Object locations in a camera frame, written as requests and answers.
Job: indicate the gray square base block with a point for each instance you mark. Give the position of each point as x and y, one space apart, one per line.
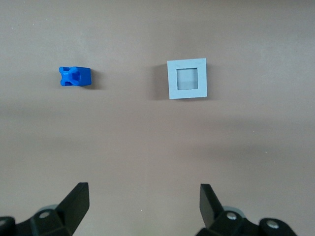
172 81

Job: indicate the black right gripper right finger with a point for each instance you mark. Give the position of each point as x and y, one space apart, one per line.
211 211

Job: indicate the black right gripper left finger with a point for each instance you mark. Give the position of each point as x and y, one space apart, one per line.
71 209

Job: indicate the blue plastic insert part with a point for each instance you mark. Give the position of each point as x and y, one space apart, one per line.
83 76

